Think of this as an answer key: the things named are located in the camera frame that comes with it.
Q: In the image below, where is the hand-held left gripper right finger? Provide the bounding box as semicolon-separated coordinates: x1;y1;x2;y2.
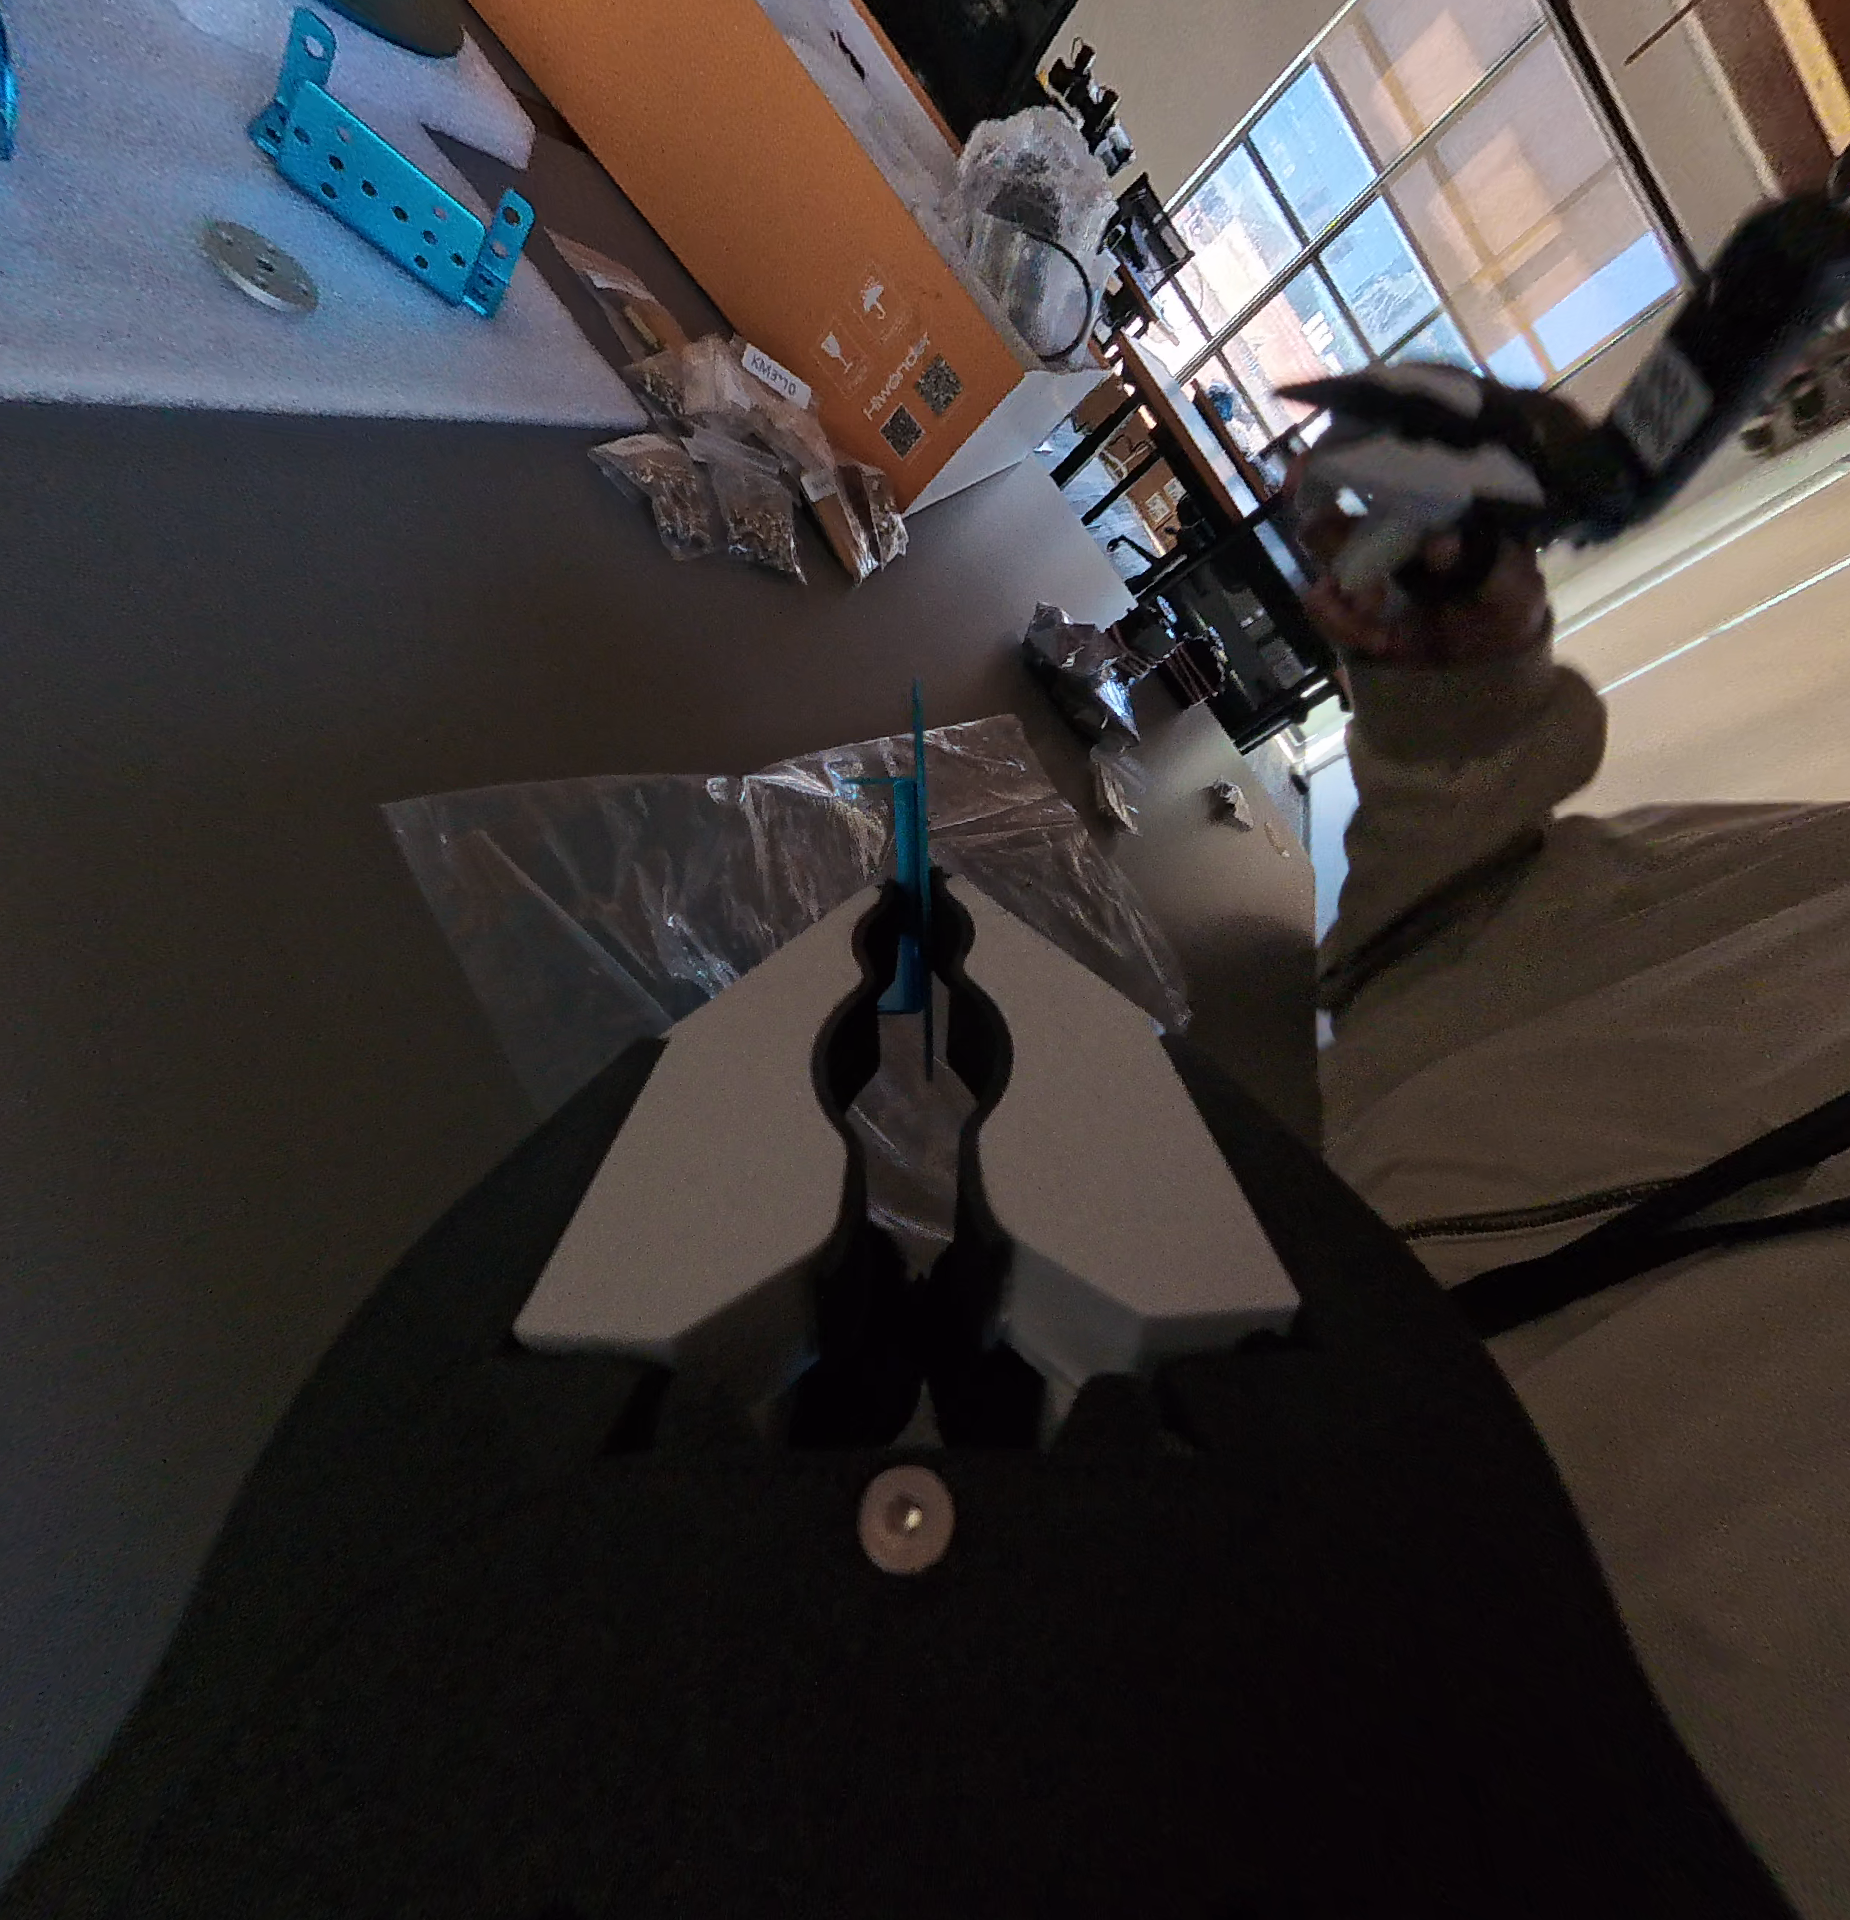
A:
940;869;1305;1394

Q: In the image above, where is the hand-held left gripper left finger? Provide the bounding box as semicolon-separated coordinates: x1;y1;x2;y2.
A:
511;882;885;1368

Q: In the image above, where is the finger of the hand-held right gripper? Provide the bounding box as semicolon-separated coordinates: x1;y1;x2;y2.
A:
1295;439;1544;515
1275;364;1544;456

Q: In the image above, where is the blue servo mount bracket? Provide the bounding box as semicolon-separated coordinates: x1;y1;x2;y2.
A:
839;770;931;1020

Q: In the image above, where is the clear plastic bag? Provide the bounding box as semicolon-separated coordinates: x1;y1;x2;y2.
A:
384;714;1192;1248

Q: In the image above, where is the person's right forearm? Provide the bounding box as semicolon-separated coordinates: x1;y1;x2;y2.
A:
1313;610;1613;1000

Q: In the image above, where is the person's right hand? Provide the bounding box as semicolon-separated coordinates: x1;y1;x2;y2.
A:
1299;509;1556;662

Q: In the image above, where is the large window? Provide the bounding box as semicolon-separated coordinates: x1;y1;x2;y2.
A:
1164;0;1694;443

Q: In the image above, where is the crumpled silver foil bag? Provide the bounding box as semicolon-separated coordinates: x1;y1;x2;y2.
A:
1021;599;1157;835

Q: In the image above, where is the clear bag with dark parts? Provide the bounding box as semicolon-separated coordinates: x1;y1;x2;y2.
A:
955;110;1123;364

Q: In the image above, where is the black equipment case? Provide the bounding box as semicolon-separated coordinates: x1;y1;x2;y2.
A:
865;0;1085;115

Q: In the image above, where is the person's beige jacket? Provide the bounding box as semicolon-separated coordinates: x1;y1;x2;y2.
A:
1313;795;1850;1920

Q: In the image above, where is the pile of screw bags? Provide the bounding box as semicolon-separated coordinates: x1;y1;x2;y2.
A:
543;224;917;585

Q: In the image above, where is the orange and white cardboard box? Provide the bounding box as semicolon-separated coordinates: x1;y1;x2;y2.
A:
468;0;1134;520

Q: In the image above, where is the silver round flange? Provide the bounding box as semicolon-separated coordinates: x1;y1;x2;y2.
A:
198;222;322;314

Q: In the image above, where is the white foam sheet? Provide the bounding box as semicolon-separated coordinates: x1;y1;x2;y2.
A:
0;0;651;434

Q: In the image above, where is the blue round metal base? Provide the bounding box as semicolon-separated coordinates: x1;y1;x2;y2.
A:
323;0;468;59

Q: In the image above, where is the black strap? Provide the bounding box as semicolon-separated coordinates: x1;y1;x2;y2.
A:
1398;1079;1850;1340

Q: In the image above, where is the wide blue perforated bracket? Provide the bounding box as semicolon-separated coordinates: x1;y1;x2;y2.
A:
245;5;540;322

